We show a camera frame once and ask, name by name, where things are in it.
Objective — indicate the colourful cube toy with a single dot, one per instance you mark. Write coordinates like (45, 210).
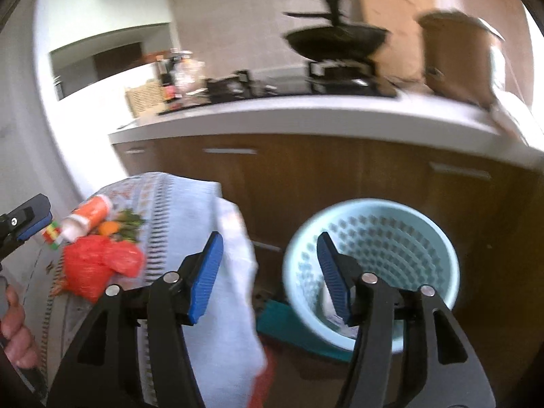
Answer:
(52, 234)

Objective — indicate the black glass gas stove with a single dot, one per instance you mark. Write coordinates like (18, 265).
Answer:
(289, 87)

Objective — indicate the brown lidded container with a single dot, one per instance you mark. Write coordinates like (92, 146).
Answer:
(459, 59)

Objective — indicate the dark sauce bottle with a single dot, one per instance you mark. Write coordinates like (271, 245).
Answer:
(168, 80)

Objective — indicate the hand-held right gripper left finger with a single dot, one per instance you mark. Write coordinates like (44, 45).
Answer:
(208, 276)

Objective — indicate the black wok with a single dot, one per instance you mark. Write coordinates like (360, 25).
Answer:
(340, 40)

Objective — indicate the orange and white bottle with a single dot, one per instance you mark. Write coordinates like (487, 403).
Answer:
(91, 212)

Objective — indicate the red plastic bag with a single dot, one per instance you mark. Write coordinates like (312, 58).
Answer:
(89, 263)

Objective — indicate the white paper scrap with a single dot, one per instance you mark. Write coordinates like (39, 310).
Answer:
(326, 306)

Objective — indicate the orange tangerine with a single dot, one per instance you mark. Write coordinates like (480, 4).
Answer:
(108, 228)

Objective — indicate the light blue perforated wastebasket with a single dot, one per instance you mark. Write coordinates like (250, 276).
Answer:
(382, 229)

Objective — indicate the brown wooden kitchen cabinet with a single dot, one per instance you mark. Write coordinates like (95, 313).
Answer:
(306, 178)

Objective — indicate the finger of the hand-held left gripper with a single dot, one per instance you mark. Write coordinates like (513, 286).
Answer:
(29, 219)

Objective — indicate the wooden cutting board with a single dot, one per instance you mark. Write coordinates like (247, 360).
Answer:
(395, 21)

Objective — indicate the teal dustpan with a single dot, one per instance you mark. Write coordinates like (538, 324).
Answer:
(289, 327)

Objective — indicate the clear glass jar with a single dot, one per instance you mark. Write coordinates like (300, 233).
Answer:
(191, 72)

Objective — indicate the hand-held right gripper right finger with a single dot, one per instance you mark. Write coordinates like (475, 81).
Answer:
(333, 280)

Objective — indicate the red floor object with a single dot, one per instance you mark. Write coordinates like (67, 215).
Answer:
(264, 382)

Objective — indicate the wicker basket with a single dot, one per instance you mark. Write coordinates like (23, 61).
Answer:
(142, 97)

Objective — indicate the person's left hand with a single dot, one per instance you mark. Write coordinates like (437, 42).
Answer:
(17, 335)

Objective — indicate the patterned grey tablecloth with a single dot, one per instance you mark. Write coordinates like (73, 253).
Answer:
(187, 204)

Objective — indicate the black burner grate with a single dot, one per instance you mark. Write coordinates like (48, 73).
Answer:
(231, 83)
(340, 70)

